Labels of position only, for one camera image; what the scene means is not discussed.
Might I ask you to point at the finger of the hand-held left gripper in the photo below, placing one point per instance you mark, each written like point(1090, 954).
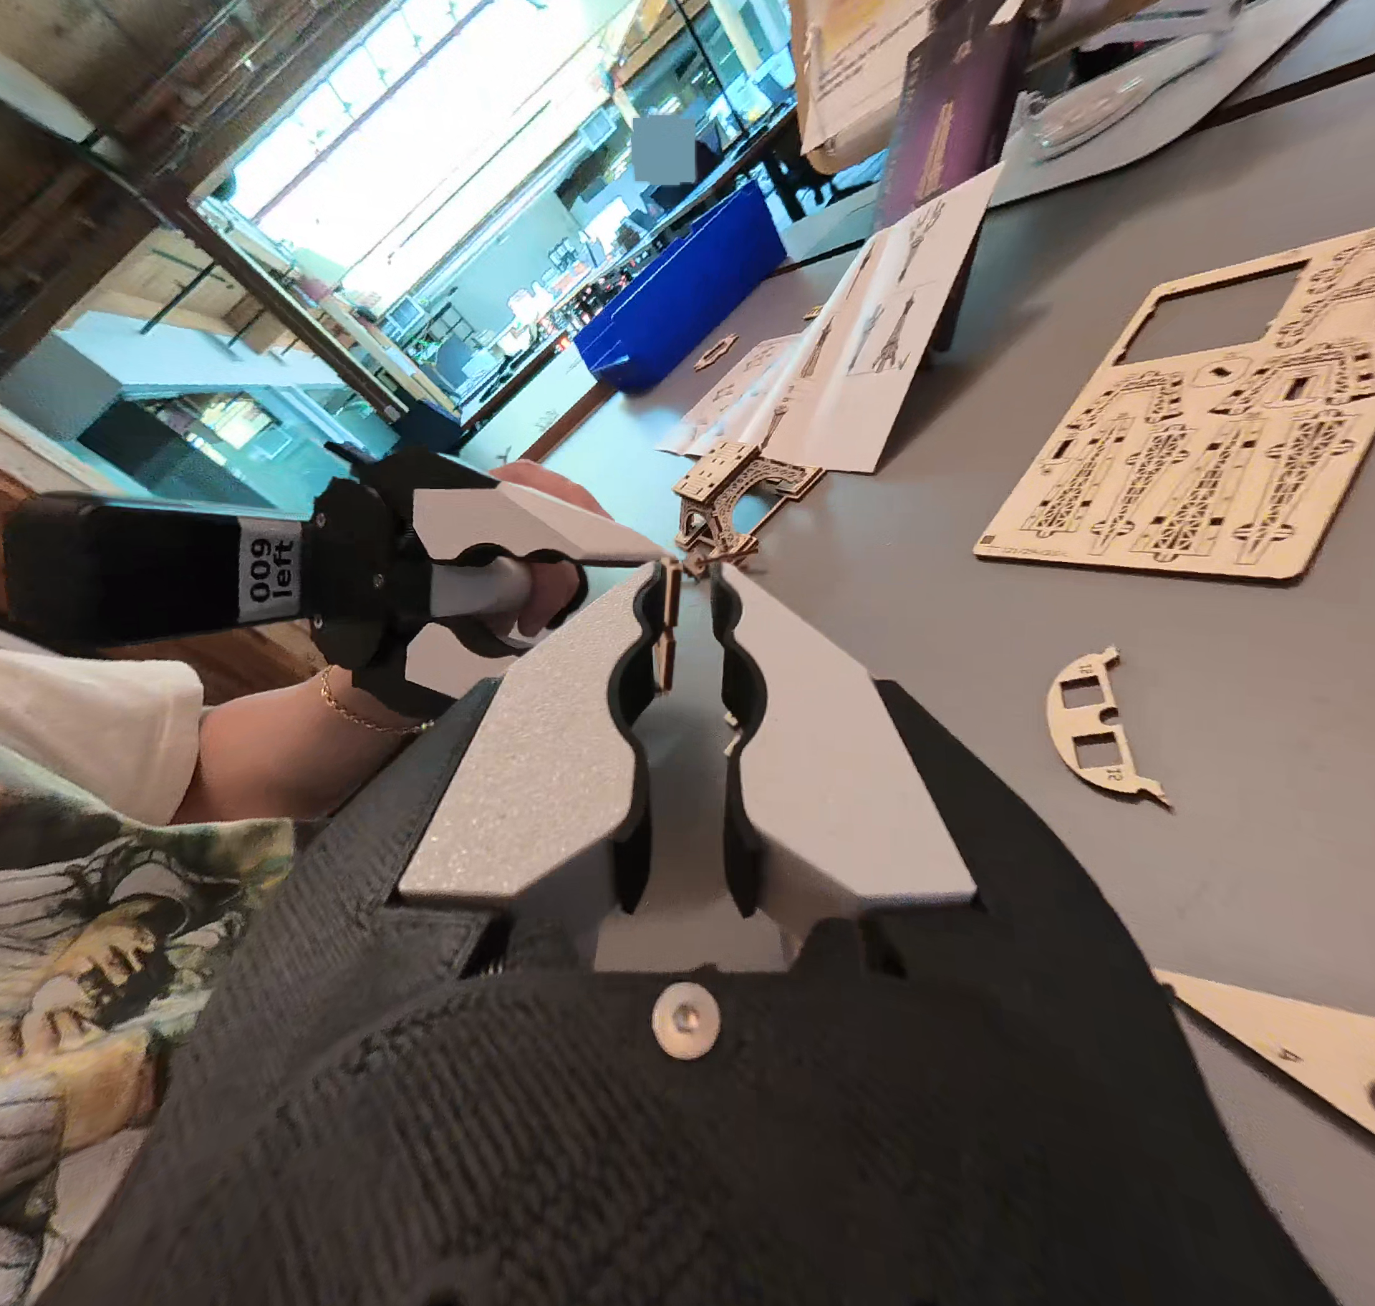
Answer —
point(451, 661)
point(505, 515)

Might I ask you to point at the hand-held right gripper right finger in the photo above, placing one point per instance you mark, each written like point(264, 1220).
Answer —
point(849, 790)

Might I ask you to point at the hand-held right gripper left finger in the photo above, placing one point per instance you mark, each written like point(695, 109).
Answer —
point(526, 790)

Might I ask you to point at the thin dark wooden rod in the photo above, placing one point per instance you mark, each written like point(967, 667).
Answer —
point(668, 629)

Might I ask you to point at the semicircular wooden piece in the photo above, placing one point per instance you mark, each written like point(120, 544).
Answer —
point(1096, 724)

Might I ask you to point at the wooden puzzle sheet with arcs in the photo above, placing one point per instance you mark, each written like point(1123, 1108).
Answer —
point(1289, 1037)

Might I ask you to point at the person's left forearm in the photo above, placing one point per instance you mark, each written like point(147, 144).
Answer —
point(269, 758)

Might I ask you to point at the person's left hand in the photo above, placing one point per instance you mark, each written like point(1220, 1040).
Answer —
point(559, 489)

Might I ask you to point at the wooden ledge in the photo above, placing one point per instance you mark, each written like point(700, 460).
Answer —
point(247, 672)

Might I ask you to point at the wooden tower base model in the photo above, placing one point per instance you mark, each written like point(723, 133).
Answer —
point(720, 478)

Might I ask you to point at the thin wooden spire piece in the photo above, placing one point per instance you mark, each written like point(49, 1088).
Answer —
point(730, 555)

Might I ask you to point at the large blue storage bin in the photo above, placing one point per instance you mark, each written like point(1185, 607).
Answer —
point(687, 296)

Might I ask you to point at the folded paper instruction sheet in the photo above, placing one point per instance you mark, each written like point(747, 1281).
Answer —
point(859, 403)

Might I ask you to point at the wooden sheet with tower parts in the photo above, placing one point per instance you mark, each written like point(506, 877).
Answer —
point(1182, 468)

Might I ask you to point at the instruction poster board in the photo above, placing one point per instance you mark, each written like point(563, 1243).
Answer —
point(859, 38)

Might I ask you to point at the purple puzzle box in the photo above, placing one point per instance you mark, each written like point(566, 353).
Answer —
point(945, 113)

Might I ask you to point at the white articulated stand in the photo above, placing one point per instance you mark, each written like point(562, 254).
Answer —
point(1085, 119)

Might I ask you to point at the white flat board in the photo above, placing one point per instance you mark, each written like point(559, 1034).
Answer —
point(1235, 102)

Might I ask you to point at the small octagonal wooden frame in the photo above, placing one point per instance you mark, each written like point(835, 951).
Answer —
point(703, 357)

